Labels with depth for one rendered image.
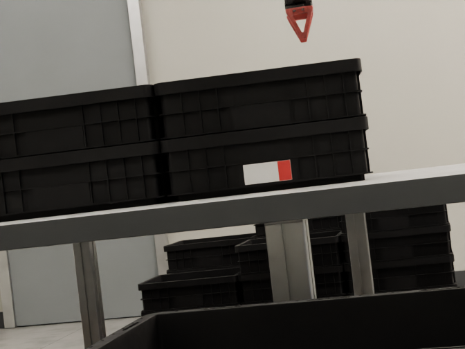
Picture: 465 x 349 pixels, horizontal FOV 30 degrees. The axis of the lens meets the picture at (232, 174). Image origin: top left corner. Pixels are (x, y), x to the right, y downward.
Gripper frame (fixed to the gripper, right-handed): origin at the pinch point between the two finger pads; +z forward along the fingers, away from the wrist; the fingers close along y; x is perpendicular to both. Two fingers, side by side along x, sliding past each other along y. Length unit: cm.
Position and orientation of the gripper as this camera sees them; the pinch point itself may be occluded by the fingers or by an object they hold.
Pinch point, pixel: (303, 37)
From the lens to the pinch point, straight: 218.6
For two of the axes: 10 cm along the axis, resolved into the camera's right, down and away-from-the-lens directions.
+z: 1.4, 9.9, -0.2
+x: 9.8, -1.4, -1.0
